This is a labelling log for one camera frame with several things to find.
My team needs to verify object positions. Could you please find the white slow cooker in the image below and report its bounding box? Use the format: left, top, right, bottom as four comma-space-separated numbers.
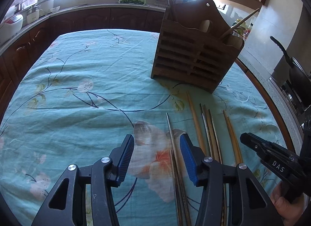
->
37, 0, 54, 17

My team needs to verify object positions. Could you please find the person right hand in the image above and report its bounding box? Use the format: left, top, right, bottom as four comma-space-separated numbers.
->
270, 181, 310, 225

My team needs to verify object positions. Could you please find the black wok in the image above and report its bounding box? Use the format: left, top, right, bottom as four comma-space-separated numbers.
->
270, 36, 310, 106

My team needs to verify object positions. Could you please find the wooden utensil holder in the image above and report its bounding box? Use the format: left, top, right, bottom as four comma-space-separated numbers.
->
151, 0, 244, 93

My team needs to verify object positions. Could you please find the brown wooden chopstick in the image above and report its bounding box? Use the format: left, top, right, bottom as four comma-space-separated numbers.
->
186, 91, 207, 155

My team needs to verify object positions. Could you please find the floral teal tablecloth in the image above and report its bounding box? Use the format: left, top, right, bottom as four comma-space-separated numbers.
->
1, 29, 285, 225

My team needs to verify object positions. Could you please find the thin steel chopstick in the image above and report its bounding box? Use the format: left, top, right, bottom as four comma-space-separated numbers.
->
208, 109, 227, 225

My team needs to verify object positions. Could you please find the white pink rice cooker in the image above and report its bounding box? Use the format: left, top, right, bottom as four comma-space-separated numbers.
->
0, 14, 23, 45

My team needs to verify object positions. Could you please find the gas stove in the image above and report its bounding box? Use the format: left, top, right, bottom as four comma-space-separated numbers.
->
269, 77, 310, 131

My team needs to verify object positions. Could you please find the light wooden chopstick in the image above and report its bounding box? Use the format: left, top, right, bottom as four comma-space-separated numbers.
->
219, 8, 260, 40

